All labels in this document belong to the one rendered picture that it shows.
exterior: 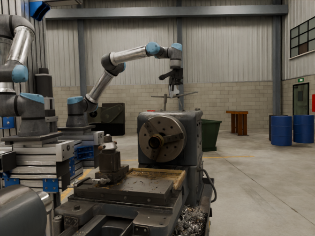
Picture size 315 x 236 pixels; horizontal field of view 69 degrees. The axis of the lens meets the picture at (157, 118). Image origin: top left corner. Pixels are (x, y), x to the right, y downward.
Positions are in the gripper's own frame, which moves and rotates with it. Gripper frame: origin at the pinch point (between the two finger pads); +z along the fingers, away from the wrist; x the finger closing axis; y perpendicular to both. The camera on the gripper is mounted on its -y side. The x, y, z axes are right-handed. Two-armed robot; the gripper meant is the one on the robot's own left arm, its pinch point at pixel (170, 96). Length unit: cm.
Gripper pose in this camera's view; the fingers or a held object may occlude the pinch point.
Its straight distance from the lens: 156.2
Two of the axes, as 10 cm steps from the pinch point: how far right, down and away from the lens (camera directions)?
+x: -2.2, -0.9, 9.7
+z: -0.7, 9.9, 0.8
